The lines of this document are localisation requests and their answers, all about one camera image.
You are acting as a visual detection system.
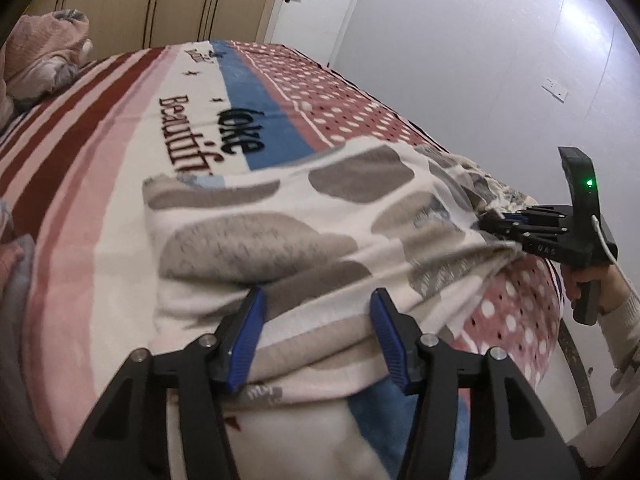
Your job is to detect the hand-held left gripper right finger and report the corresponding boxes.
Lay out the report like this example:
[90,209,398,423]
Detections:
[369,287,583,480]

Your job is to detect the beige wooden wardrobe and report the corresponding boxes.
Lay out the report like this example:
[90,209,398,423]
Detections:
[30,0,291,56]

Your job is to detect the white cable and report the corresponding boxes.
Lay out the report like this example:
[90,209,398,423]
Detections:
[591,216,627,283]

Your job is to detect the person's cream top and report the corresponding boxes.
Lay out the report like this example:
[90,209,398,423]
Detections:
[565,400,640,480]

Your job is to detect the white door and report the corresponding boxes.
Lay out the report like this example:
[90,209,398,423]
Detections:
[262,0,373,68]

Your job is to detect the person's right forearm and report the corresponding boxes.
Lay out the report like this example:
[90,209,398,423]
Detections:
[597,282,640,398]

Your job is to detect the person's right hand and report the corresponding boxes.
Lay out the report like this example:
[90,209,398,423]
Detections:
[561,262,628,313]

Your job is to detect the white wall socket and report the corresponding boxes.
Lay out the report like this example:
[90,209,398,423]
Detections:
[544,78,571,102]

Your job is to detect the striped polka dot printed blanket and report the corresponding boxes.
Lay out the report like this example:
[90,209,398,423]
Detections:
[0,40,563,480]

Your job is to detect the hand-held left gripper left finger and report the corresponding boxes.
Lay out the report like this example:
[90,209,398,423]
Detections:
[57,286,268,480]

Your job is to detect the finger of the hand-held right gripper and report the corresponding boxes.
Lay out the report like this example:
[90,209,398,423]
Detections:
[500,205,573,229]
[479,214,551,256]

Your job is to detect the pink quilt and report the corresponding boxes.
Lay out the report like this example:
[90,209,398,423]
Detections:
[0,7,96,311]

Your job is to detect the cream pants with grey patches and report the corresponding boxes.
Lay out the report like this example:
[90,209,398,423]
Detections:
[142,142,556,411]

